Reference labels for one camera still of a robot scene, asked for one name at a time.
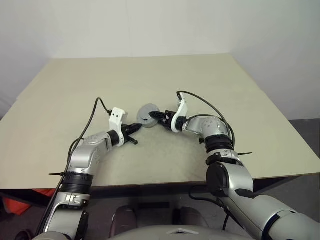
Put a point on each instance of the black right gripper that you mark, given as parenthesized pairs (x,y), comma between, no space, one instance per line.
(167,120)

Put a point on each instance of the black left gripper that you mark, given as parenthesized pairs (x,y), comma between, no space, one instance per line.
(125,133)

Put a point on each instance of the grey metal gear plate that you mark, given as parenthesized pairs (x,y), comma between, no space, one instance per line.
(146,112)

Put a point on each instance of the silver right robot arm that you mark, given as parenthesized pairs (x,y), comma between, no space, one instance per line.
(237,182)

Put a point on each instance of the dark rounded shape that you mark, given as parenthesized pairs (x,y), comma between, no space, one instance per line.
(123,220)

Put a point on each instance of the black zip tie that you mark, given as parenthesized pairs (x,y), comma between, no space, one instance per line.
(56,173)
(245,153)

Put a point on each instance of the grey robot torso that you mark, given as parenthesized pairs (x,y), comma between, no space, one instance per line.
(175,233)

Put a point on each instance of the red object under table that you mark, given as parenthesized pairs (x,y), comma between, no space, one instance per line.
(17,208)

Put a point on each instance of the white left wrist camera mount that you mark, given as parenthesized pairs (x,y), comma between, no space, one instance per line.
(116,122)

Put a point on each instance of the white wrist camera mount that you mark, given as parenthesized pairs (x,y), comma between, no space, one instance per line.
(116,122)
(181,110)

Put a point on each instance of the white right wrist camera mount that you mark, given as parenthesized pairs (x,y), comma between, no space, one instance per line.
(181,110)

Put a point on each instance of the black table frame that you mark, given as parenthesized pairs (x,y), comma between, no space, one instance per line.
(22,200)

